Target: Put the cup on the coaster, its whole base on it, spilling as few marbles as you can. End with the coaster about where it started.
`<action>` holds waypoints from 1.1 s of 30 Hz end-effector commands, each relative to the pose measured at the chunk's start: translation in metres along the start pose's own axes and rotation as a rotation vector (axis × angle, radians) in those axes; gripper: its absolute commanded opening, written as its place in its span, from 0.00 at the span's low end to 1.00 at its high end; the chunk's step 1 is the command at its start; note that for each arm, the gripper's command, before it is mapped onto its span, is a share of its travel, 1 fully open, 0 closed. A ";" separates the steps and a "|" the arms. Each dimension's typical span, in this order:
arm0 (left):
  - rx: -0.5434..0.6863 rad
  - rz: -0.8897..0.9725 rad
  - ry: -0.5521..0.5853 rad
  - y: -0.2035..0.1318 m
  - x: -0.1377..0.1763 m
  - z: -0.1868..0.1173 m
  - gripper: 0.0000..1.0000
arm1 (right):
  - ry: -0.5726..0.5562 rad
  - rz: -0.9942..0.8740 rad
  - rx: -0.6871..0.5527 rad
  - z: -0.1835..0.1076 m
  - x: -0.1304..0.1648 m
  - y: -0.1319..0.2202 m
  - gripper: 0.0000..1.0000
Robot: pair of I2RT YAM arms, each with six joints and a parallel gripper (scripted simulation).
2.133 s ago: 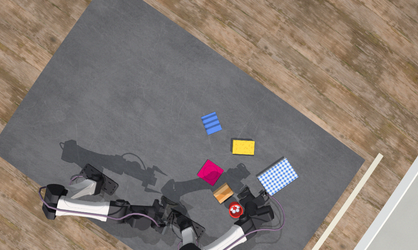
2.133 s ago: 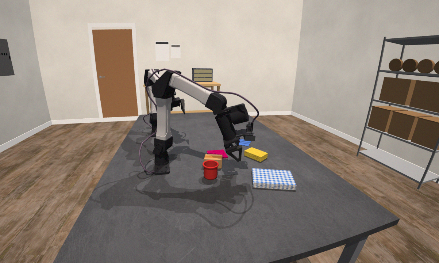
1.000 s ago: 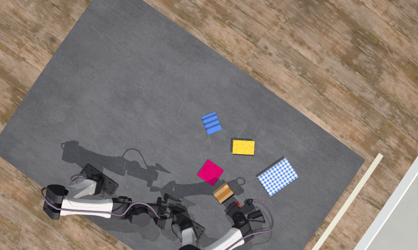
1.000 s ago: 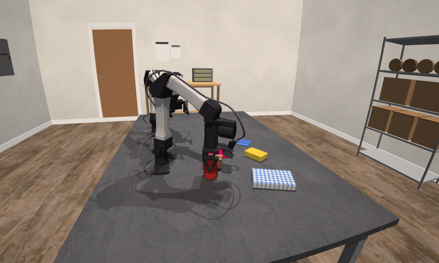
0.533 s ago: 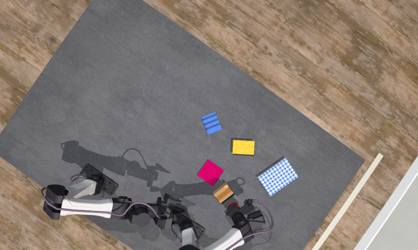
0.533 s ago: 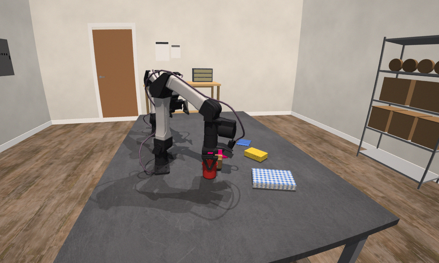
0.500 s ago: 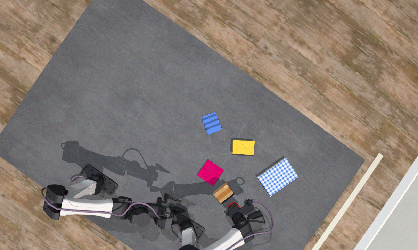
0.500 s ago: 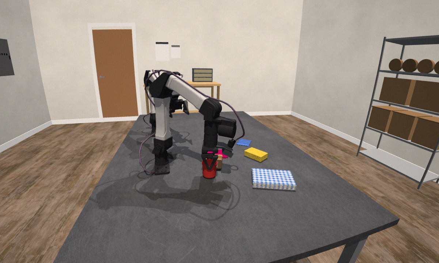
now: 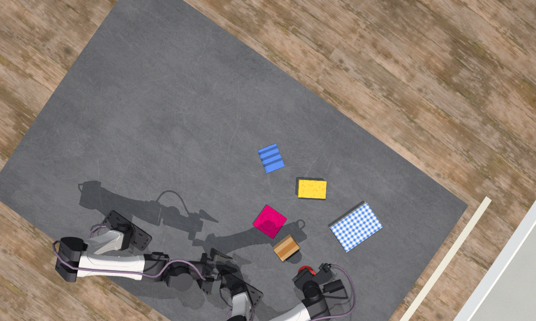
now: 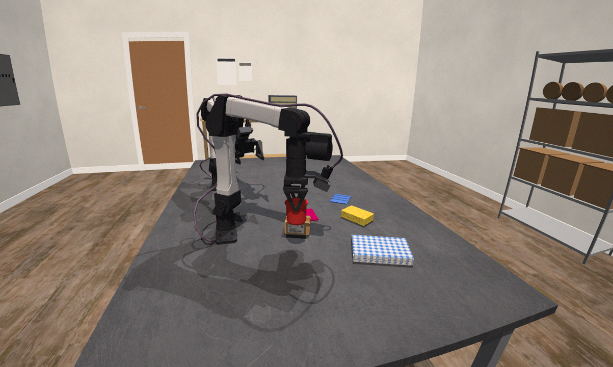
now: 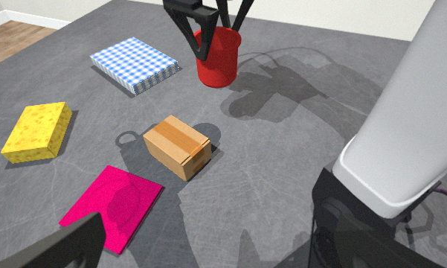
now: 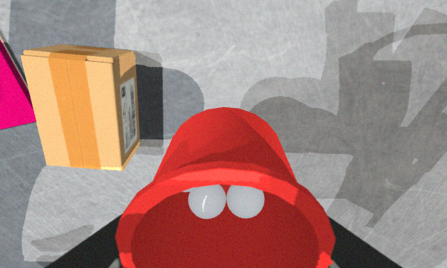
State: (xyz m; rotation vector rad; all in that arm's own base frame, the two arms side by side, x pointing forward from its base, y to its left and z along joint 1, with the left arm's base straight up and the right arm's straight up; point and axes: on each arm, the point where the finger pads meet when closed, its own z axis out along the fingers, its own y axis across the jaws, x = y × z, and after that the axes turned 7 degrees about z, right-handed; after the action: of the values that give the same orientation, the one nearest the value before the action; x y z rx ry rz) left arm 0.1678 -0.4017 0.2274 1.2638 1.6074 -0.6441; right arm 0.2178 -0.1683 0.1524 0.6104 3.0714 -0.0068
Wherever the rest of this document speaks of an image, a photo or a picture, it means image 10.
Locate brown cardboard box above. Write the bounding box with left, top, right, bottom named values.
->
left=284, top=216, right=311, bottom=235

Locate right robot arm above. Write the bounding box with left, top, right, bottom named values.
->
left=206, top=95, right=333, bottom=244

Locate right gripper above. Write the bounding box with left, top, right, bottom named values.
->
left=283, top=157, right=330, bottom=212

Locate pink square coaster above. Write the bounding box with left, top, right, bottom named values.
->
left=306, top=208, right=318, bottom=222

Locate red cup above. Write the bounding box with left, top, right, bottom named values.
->
left=285, top=198, right=308, bottom=225

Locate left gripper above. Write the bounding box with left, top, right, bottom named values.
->
left=235, top=122, right=264, bottom=165

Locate yellow sponge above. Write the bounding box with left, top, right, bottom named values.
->
left=341, top=205, right=374, bottom=226

